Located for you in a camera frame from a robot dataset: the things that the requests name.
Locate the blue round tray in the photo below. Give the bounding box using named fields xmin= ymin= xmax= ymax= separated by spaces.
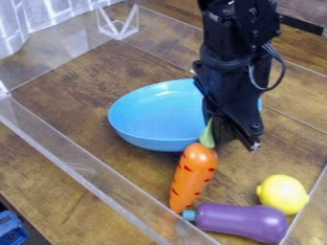
xmin=105 ymin=78 xmax=263 ymax=153

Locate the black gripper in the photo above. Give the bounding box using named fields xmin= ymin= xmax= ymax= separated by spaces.
xmin=193 ymin=45 xmax=272 ymax=152

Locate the purple toy eggplant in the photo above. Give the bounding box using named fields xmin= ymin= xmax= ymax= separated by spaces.
xmin=181 ymin=203 xmax=287 ymax=243

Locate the blue plastic object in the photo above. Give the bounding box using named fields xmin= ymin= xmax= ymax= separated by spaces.
xmin=0 ymin=211 xmax=29 ymax=245

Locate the orange toy carrot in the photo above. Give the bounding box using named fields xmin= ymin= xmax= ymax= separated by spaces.
xmin=168 ymin=121 xmax=219 ymax=213

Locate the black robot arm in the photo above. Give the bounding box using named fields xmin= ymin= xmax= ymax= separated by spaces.
xmin=193 ymin=0 xmax=283 ymax=151

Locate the dark baseboard strip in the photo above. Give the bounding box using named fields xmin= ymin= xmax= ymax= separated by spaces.
xmin=283 ymin=15 xmax=324 ymax=36

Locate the yellow toy lemon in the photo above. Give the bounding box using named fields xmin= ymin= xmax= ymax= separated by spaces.
xmin=255 ymin=174 xmax=309 ymax=215

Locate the clear acrylic enclosure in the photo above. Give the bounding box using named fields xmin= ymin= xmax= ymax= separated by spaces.
xmin=0 ymin=0 xmax=327 ymax=245

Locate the white grid curtain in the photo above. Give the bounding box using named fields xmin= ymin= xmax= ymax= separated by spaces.
xmin=0 ymin=0 xmax=124 ymax=59

